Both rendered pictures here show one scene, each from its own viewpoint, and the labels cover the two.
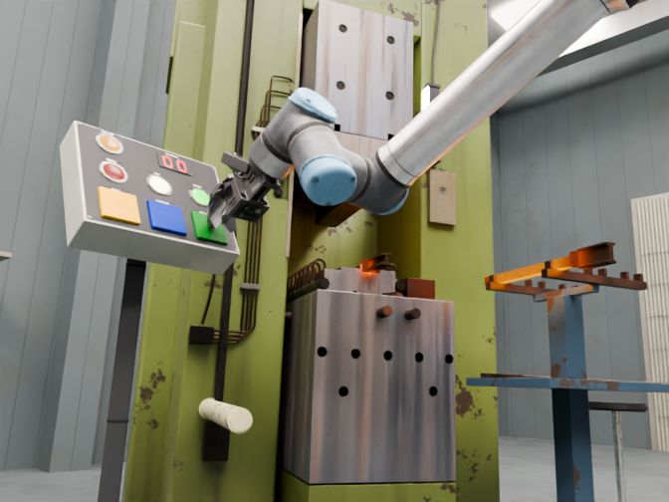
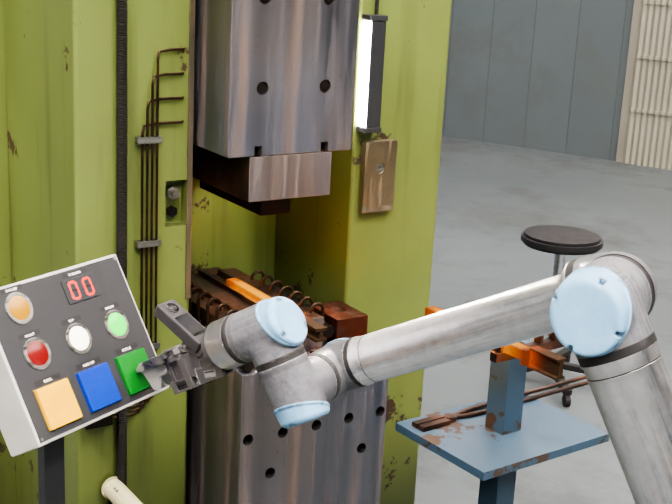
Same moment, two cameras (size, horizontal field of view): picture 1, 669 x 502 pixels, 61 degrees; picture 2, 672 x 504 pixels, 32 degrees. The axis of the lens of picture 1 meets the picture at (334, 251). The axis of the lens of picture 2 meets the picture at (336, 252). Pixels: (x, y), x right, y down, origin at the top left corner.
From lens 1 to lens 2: 1.50 m
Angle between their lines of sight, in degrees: 32
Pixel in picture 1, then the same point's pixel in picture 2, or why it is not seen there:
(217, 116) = (88, 129)
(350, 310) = not seen: hidden behind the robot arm
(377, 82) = (310, 70)
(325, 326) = (250, 413)
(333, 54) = (252, 43)
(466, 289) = (398, 283)
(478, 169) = (426, 121)
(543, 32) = (522, 333)
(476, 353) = not seen: hidden behind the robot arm
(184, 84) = not seen: outside the picture
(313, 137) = (289, 378)
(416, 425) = (342, 485)
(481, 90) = (459, 351)
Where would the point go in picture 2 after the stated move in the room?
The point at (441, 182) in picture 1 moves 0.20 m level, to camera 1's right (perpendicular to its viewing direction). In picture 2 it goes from (379, 157) to (460, 157)
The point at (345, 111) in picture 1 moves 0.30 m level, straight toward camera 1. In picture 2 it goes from (269, 124) to (298, 152)
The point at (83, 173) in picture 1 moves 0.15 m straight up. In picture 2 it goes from (15, 379) to (13, 294)
